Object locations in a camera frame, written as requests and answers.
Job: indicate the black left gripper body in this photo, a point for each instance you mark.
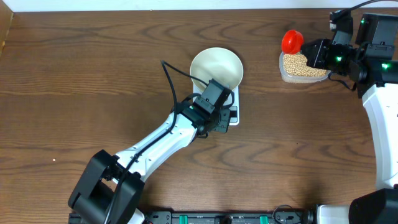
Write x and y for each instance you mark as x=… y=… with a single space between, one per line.
x=217 y=122

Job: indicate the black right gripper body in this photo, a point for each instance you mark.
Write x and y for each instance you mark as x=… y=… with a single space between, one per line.
x=337 y=58

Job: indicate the red plastic measuring scoop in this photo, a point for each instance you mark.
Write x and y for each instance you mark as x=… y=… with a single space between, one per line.
x=292 y=42

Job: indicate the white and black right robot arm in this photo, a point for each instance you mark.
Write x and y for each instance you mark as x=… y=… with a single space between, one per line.
x=371 y=67

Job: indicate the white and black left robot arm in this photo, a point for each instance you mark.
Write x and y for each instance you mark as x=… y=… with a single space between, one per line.
x=110 y=187

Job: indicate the white digital kitchen scale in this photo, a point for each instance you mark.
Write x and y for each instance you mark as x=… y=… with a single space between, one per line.
x=234 y=108

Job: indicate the cream ceramic bowl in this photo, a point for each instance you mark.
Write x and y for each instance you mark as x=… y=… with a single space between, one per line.
x=219 y=64

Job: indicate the pile of soybeans in container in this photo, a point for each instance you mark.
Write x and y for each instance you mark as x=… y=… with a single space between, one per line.
x=296 y=65

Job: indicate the clear plastic container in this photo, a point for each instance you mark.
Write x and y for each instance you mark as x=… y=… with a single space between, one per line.
x=297 y=79

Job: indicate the black mounting rail with clamps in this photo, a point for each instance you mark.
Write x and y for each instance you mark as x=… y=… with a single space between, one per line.
x=279 y=216

